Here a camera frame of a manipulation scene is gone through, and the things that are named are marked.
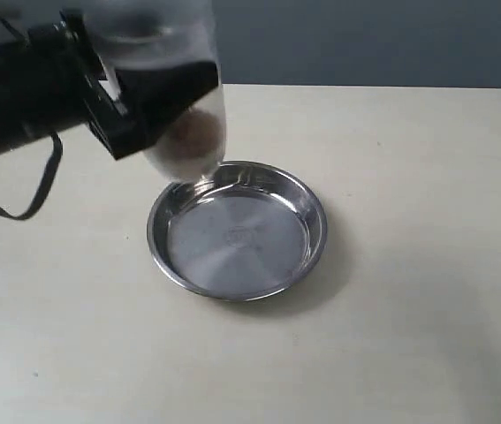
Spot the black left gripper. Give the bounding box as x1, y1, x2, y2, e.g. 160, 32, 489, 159
27, 11, 219, 160

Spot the clear plastic shaker bottle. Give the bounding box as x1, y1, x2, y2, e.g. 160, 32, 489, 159
84, 1, 226, 182

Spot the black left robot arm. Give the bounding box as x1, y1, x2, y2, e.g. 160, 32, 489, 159
0, 9, 219, 160

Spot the round stainless steel plate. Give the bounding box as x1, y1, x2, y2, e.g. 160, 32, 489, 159
147, 161, 328, 302

